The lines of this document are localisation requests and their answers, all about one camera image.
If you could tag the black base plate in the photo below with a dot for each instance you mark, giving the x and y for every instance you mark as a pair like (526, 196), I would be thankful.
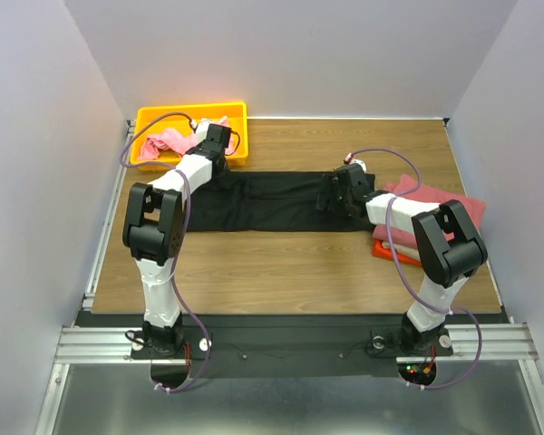
(286, 346)

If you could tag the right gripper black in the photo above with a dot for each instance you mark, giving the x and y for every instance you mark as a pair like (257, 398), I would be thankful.
(334, 193)

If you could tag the right silver knob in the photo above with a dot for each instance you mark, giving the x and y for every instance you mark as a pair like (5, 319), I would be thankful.
(378, 342)

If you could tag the left white knob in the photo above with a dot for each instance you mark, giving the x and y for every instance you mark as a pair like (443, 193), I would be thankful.
(204, 344)

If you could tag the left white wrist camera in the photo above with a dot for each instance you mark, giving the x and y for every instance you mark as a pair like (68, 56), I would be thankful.
(201, 131)

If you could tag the pink crumpled t shirt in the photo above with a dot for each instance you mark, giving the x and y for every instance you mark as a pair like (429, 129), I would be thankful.
(170, 139)

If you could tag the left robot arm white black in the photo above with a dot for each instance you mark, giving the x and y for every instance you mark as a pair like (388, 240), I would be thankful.
(156, 220)

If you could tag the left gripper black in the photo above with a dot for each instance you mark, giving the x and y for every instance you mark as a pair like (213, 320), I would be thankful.
(199, 147)

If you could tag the electronics board with leds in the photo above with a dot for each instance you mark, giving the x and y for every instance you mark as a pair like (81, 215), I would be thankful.
(423, 370)

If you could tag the black t shirt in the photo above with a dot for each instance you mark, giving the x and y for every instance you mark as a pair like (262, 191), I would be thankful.
(269, 201)

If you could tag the yellow plastic bin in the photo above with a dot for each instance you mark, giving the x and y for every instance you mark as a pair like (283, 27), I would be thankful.
(184, 118)

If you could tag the aluminium front rail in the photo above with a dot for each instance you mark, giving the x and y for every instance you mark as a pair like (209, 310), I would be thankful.
(500, 342)

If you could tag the folded cream t shirt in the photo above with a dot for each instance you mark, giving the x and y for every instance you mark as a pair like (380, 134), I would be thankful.
(403, 250)

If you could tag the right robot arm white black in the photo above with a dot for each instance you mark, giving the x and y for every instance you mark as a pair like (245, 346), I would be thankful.
(450, 247)

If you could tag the folded orange t shirt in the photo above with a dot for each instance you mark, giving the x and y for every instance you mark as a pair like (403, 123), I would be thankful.
(381, 250)

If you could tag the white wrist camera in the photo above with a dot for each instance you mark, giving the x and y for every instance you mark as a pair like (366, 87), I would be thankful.
(201, 131)
(351, 159)

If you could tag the aluminium left side rail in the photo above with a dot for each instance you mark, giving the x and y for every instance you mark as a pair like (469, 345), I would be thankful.
(92, 283)

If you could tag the folded dusty red t shirt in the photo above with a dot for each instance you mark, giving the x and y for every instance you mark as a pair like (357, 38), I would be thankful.
(425, 193)

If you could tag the aluminium rail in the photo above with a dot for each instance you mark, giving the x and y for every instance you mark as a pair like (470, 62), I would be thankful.
(500, 342)
(92, 283)

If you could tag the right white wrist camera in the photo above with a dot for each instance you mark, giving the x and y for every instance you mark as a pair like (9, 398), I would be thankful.
(351, 159)

